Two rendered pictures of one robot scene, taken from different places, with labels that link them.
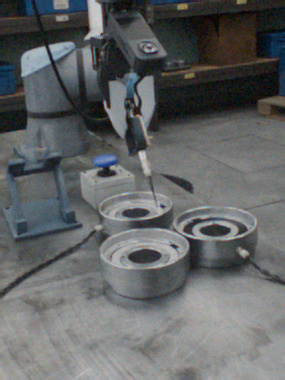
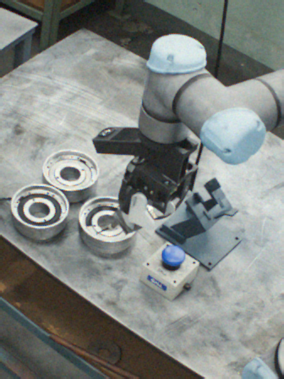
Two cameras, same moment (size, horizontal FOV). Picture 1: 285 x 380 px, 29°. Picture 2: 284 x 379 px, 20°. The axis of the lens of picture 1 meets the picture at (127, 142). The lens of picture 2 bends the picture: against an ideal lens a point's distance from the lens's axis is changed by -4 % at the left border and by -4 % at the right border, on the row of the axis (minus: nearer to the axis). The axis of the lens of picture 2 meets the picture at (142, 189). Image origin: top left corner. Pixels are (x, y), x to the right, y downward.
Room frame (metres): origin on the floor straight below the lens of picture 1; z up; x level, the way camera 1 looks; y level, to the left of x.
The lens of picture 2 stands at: (1.51, -0.57, 1.91)
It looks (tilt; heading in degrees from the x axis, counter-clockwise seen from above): 45 degrees down; 141
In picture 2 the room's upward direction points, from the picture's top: 11 degrees clockwise
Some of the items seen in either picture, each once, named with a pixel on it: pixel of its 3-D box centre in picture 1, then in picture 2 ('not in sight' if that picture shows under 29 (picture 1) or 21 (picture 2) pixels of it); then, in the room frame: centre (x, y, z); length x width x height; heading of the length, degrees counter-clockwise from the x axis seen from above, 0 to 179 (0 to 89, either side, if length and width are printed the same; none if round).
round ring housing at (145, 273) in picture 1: (144, 262); (69, 177); (0.60, -0.01, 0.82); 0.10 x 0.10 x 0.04
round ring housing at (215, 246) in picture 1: (215, 236); (39, 213); (0.65, -0.10, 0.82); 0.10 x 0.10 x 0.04
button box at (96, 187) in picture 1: (106, 184); (172, 272); (0.87, 0.04, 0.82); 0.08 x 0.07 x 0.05; 21
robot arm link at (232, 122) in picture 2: not in sight; (230, 117); (0.92, 0.02, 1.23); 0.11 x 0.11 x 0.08; 4
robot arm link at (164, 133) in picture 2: not in sight; (166, 117); (0.82, 0.00, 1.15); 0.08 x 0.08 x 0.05
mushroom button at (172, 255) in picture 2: (106, 170); (172, 261); (0.86, 0.04, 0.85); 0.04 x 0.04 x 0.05
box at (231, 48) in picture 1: (225, 38); not in sight; (4.96, -0.93, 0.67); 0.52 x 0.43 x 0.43; 111
